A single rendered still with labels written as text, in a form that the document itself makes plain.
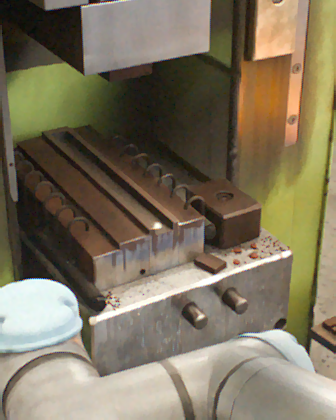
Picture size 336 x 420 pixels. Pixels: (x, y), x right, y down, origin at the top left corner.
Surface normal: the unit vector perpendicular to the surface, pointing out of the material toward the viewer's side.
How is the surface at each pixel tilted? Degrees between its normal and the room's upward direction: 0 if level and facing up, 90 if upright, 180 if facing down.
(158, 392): 22
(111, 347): 90
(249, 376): 36
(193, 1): 90
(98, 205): 0
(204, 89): 90
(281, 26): 90
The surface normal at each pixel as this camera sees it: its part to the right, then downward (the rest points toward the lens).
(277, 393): -0.54, -0.81
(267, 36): 0.51, 0.42
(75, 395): 0.00, -0.88
